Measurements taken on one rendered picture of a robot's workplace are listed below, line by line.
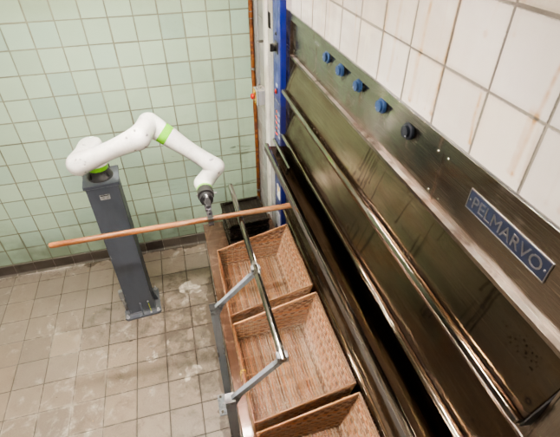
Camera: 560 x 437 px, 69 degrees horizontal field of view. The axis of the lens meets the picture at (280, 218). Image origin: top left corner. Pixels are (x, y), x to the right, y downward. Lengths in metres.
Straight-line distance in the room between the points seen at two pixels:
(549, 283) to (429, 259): 0.36
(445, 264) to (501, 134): 0.38
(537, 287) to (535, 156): 0.25
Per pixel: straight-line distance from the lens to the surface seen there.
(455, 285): 1.11
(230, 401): 1.81
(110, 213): 2.77
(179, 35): 3.04
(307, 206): 1.91
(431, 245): 1.17
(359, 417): 1.99
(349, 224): 1.65
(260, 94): 2.86
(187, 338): 3.19
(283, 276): 2.69
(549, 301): 0.92
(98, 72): 3.13
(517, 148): 0.88
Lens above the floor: 2.55
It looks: 39 degrees down
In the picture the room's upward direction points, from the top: straight up
